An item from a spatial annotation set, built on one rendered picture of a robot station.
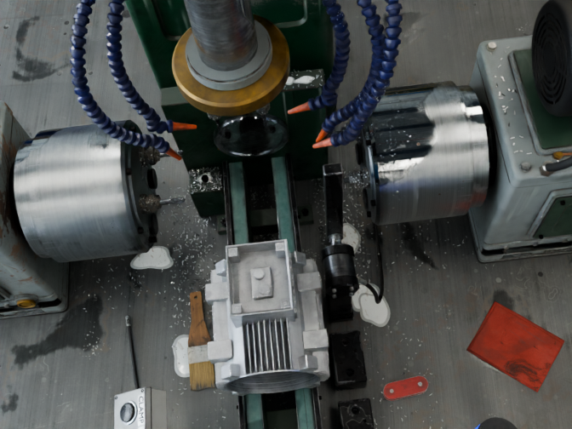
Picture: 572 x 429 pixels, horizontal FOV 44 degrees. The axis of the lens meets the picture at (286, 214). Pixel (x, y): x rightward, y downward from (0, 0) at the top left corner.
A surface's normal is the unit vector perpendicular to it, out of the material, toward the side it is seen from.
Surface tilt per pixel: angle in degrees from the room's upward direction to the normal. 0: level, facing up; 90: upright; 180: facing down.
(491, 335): 3
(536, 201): 89
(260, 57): 0
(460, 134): 20
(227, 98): 0
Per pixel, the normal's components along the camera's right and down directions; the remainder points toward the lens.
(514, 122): -0.07, -0.43
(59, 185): -0.04, -0.09
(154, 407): 0.83, -0.32
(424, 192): 0.05, 0.59
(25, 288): 0.10, 0.89
